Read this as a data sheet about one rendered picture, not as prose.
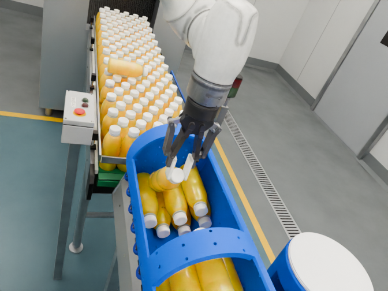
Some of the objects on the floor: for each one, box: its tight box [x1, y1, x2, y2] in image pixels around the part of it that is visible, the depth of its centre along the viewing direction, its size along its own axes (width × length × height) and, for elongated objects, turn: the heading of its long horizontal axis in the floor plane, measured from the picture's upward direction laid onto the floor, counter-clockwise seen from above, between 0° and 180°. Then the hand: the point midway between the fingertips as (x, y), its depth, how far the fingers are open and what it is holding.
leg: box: [103, 246, 120, 291], centre depth 145 cm, size 6×6×63 cm
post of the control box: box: [53, 144, 80, 280], centre depth 147 cm, size 4×4×100 cm
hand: (179, 167), depth 82 cm, fingers closed on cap, 4 cm apart
